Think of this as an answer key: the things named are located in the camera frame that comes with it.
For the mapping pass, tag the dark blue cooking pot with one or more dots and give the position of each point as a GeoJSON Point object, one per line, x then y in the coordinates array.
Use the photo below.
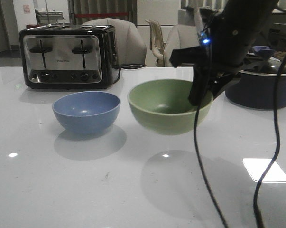
{"type": "Point", "coordinates": [255, 90]}

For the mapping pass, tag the blue bowl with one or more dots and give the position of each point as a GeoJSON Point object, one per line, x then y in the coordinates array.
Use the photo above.
{"type": "Point", "coordinates": [87, 112]}

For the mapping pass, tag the beige armchair right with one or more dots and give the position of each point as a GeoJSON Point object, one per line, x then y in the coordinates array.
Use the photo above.
{"type": "Point", "coordinates": [180, 37]}

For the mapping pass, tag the beige armchair left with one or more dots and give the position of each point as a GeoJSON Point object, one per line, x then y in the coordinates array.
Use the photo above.
{"type": "Point", "coordinates": [131, 48]}

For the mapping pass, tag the metal cart in background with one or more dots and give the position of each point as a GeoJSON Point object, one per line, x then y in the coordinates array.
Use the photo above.
{"type": "Point", "coordinates": [48, 17]}

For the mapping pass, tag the black gripper finger in green bowl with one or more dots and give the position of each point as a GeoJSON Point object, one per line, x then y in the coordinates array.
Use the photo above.
{"type": "Point", "coordinates": [199, 85]}

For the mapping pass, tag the cream plastic chair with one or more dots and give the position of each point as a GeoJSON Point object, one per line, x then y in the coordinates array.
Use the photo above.
{"type": "Point", "coordinates": [156, 45]}

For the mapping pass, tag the glass pot lid blue knob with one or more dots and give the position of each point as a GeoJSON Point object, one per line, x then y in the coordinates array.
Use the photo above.
{"type": "Point", "coordinates": [261, 62]}

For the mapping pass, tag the green bowl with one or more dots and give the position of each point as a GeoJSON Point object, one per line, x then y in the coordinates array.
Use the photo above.
{"type": "Point", "coordinates": [163, 106]}

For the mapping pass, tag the black and chrome toaster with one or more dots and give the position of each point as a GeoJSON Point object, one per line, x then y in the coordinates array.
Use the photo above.
{"type": "Point", "coordinates": [69, 57]}

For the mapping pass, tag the black gripper finger behind green bowl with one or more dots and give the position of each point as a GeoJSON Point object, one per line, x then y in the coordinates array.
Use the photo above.
{"type": "Point", "coordinates": [222, 81]}

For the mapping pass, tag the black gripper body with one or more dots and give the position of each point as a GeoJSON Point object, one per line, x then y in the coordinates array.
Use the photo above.
{"type": "Point", "coordinates": [205, 59]}

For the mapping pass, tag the beige armchair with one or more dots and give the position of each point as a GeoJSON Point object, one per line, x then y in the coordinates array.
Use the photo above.
{"type": "Point", "coordinates": [131, 48]}
{"type": "Point", "coordinates": [180, 37]}

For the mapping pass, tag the white cabinet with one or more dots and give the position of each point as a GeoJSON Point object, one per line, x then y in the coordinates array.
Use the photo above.
{"type": "Point", "coordinates": [163, 11]}

